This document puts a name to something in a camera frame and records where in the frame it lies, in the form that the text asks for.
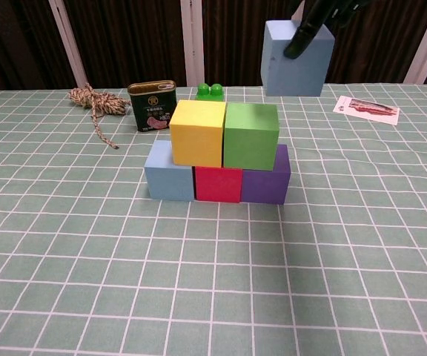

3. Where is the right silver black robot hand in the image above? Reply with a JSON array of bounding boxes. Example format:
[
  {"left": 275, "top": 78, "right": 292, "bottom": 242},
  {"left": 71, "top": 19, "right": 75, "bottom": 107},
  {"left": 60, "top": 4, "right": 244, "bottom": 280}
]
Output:
[{"left": 283, "top": 0, "right": 370, "bottom": 59}]

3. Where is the light blue foam cube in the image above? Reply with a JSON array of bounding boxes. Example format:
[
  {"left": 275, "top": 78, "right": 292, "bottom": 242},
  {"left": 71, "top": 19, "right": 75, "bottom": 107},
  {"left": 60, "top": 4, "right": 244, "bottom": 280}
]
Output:
[
  {"left": 144, "top": 139, "right": 196, "bottom": 202},
  {"left": 260, "top": 20, "right": 336, "bottom": 97}
]

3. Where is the green foam cube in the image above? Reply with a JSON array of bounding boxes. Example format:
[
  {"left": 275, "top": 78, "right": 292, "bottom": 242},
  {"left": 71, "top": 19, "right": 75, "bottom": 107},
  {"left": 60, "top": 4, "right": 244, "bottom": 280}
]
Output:
[{"left": 222, "top": 103, "right": 280, "bottom": 172}]

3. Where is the yellow foam cube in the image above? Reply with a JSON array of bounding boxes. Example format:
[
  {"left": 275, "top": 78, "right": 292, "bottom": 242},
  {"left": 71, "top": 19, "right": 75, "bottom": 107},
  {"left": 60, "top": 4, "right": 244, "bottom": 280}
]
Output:
[{"left": 169, "top": 99, "right": 226, "bottom": 168}]

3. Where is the purple foam cube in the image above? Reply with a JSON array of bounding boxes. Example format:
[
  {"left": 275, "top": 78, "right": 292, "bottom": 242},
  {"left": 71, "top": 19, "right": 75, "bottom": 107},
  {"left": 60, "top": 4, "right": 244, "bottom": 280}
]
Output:
[{"left": 239, "top": 144, "right": 291, "bottom": 206}]

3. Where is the pink foam cube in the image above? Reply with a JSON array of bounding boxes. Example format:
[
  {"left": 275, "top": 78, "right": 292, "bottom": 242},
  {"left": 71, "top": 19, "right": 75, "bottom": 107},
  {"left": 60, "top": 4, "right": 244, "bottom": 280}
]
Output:
[{"left": 193, "top": 165, "right": 243, "bottom": 204}]

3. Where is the white picture card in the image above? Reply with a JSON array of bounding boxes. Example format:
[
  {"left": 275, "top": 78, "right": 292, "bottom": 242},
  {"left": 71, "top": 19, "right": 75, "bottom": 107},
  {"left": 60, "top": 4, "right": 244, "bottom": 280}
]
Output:
[{"left": 332, "top": 95, "right": 400, "bottom": 126}]

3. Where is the green toy building brick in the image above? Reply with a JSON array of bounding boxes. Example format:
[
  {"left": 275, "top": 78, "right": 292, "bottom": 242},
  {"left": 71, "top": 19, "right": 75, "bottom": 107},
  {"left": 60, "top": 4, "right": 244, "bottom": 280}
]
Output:
[{"left": 194, "top": 82, "right": 225, "bottom": 102}]

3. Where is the dark green luncheon meat can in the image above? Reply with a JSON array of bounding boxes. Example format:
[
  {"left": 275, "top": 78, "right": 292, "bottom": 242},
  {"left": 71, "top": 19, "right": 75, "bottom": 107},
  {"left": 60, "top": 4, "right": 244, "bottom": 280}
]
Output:
[{"left": 127, "top": 79, "right": 180, "bottom": 133}]

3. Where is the green checked tablecloth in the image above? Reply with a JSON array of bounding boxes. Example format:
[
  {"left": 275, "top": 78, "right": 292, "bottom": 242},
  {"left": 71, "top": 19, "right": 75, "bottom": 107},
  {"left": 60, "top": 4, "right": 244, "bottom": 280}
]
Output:
[{"left": 0, "top": 83, "right": 427, "bottom": 356}]

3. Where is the braided rope bundle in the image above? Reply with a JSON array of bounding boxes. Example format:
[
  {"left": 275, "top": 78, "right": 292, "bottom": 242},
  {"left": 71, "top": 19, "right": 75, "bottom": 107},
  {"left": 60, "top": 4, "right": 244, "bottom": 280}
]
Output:
[{"left": 67, "top": 83, "right": 132, "bottom": 150}]

